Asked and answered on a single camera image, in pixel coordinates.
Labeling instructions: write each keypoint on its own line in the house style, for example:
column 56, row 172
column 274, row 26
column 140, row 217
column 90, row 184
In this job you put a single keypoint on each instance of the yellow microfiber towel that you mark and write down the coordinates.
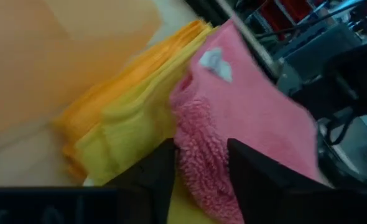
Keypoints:
column 133, row 130

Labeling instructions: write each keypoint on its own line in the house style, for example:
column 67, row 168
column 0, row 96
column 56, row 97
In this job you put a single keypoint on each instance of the orange microfiber towel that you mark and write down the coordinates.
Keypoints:
column 133, row 77
column 84, row 109

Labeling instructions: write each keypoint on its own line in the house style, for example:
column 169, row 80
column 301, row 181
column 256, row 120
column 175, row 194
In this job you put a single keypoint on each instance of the pink microfiber towel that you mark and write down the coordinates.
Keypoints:
column 249, row 109

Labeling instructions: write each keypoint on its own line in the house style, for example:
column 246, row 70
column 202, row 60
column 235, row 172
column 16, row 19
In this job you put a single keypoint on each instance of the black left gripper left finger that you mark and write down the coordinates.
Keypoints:
column 155, row 174

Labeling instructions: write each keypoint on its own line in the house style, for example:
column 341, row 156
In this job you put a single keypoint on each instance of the orange translucent plastic bin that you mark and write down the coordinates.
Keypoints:
column 46, row 56

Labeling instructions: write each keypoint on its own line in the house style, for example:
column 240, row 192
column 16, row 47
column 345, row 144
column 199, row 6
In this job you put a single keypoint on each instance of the shelf with red bins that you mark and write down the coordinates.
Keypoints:
column 280, row 12

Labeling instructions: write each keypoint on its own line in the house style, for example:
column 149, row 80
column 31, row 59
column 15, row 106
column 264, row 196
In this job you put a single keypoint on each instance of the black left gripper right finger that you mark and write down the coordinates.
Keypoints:
column 255, row 180

